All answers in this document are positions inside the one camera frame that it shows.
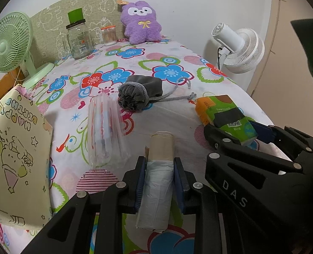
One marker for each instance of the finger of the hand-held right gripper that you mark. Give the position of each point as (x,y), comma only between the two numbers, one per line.
(263,131)
(233,169)

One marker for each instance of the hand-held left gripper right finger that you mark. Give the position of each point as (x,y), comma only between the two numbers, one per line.
(179,187)

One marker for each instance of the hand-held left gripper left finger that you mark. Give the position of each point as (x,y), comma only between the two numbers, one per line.
(141,185)

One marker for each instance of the white trash bag roll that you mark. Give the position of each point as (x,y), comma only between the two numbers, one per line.
(156,190)

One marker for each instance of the green tissue pack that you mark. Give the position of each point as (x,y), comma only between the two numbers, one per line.
(220,108)

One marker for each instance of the yellow cartoon fabric storage box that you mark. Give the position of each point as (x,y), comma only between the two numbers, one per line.
(16,150)

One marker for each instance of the clear ribbed plastic cup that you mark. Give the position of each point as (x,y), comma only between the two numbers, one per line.
(106,132)

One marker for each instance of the beige door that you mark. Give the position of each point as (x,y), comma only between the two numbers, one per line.
(283,58)

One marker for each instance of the white circulator fan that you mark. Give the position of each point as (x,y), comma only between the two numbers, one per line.
(241,50)

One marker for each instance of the floral tablecloth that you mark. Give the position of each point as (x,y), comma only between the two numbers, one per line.
(172,58)

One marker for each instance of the small cotton swab jar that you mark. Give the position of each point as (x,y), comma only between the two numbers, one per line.
(109,35)

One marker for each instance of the glass jar mug green lid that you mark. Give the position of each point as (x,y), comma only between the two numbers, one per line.
(78,42)

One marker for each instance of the purple plush bunny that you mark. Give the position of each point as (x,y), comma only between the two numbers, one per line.
(140,26)

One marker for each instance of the green patterned board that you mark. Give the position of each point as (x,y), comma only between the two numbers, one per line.
(53,21)

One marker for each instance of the green desk fan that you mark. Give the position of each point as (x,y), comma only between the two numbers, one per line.
(8,42)

